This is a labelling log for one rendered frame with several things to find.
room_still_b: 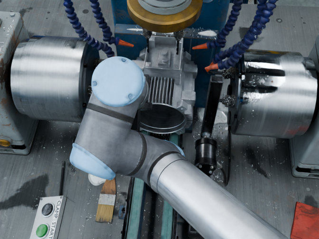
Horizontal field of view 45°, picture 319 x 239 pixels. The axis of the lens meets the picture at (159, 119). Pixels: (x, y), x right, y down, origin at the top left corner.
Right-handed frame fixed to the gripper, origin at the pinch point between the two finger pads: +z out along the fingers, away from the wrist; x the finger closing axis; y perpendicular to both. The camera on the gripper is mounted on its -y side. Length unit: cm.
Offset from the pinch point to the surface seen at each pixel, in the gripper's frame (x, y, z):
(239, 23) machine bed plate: -34, 43, 58
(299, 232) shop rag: -49, -32, 14
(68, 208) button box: 13.3, -25.9, -10.9
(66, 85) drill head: 19.1, 4.6, -2.1
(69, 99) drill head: 18.3, 1.0, -0.5
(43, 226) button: 17.4, -29.6, -15.4
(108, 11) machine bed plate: 22, 45, 59
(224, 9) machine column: -22.7, 32.4, 11.4
